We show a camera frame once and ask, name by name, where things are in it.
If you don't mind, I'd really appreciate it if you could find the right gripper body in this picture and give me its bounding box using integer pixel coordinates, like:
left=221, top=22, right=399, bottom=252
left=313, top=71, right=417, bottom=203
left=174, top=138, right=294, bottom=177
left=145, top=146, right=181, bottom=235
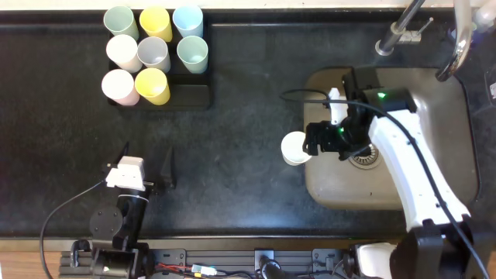
left=302, top=120, right=342, bottom=156

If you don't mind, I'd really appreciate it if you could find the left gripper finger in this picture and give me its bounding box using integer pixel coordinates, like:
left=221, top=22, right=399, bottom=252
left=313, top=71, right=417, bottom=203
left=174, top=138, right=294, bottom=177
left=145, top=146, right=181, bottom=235
left=160, top=146, right=177, bottom=191
left=115, top=141, right=130, bottom=164

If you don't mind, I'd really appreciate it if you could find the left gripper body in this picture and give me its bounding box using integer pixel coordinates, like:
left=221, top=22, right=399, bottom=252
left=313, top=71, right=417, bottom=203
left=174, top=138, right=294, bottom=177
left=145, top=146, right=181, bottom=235
left=143, top=180, right=167, bottom=195

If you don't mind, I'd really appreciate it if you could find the white cup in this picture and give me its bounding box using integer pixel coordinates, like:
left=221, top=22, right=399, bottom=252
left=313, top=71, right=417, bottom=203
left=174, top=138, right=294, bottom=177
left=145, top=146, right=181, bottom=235
left=105, top=33, right=143, bottom=74
left=281, top=130, right=313, bottom=167

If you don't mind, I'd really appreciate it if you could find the pink cup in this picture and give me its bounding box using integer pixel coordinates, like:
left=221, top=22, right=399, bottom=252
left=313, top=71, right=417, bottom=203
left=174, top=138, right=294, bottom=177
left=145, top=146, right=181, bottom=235
left=101, top=68, right=141, bottom=107

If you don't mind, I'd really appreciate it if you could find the yellow cup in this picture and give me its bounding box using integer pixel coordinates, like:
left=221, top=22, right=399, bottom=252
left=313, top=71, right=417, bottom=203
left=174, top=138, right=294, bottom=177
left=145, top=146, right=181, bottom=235
left=139, top=5, right=174, bottom=43
left=134, top=67, right=171, bottom=106

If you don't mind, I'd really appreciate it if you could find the black tray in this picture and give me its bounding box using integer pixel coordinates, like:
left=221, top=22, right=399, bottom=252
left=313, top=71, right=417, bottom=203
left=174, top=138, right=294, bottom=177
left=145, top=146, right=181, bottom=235
left=106, top=7, right=213, bottom=112

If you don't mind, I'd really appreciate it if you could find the grey cup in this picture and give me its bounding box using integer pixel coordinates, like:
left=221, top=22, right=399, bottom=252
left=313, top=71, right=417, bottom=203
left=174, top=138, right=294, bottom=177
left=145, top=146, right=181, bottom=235
left=136, top=36, right=171, bottom=74

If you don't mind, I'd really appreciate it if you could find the steel tap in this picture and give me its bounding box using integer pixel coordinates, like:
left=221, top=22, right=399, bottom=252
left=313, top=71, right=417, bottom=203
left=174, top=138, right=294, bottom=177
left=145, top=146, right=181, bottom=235
left=374, top=0, right=476, bottom=82

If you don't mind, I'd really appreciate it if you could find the pale green cup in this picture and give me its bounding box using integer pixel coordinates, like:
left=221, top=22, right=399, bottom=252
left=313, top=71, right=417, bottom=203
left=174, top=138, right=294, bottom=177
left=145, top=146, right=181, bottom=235
left=102, top=5, right=140, bottom=41
left=176, top=35, right=209, bottom=74

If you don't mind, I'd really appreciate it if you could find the steel sink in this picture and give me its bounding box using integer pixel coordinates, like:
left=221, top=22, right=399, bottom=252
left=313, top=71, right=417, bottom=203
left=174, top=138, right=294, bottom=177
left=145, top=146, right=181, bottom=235
left=303, top=67, right=480, bottom=212

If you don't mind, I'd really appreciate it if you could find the blue cup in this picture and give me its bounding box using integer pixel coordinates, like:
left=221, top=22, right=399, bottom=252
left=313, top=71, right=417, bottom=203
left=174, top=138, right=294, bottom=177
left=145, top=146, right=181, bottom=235
left=172, top=4, right=205, bottom=39

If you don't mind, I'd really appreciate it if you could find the blue soap bottle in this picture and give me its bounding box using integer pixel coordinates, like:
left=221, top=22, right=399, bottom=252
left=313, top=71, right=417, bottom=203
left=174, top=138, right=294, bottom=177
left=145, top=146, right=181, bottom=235
left=449, top=0, right=496, bottom=46

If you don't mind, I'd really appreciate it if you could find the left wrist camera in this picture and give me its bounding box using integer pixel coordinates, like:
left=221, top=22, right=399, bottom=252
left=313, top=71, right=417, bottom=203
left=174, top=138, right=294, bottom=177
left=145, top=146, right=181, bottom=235
left=105, top=156, right=146, bottom=191

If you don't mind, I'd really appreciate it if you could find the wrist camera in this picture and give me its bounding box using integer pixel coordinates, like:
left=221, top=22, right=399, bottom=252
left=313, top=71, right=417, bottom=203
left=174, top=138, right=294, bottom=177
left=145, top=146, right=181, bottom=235
left=328, top=88, right=349, bottom=126
left=105, top=156, right=146, bottom=191

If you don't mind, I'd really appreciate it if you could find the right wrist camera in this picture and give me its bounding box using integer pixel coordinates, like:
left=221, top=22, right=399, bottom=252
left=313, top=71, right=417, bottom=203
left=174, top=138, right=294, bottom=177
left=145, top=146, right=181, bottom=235
left=328, top=88, right=349, bottom=126

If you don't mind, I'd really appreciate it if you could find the black cable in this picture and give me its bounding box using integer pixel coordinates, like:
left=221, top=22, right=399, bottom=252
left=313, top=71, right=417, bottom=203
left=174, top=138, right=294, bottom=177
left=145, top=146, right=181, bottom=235
left=279, top=88, right=491, bottom=279
left=39, top=180, right=108, bottom=279

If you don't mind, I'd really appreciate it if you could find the mounting rail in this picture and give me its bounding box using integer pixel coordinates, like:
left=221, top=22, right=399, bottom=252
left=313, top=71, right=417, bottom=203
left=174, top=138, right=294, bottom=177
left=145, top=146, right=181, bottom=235
left=57, top=239, right=360, bottom=279

